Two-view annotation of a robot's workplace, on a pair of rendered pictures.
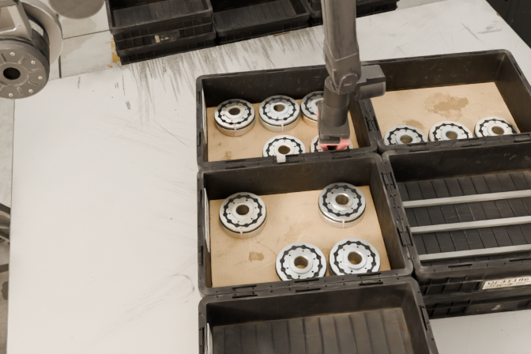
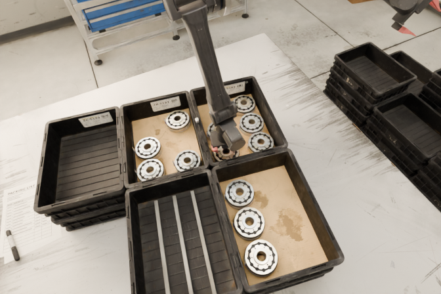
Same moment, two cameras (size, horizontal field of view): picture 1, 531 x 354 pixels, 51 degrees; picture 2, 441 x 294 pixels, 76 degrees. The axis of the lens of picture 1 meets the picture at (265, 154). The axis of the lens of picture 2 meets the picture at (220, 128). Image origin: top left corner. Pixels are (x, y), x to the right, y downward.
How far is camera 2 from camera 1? 106 cm
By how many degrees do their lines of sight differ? 48
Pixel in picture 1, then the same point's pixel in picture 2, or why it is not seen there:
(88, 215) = (195, 79)
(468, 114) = (283, 240)
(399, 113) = (272, 191)
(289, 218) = (180, 142)
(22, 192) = not seen: hidden behind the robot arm
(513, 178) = (224, 270)
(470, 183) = (216, 239)
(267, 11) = (428, 136)
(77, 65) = not seen: hidden behind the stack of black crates
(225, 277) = (146, 123)
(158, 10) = (376, 74)
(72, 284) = (161, 84)
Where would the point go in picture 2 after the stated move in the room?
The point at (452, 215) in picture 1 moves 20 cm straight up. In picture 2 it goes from (189, 226) to (180, 203)
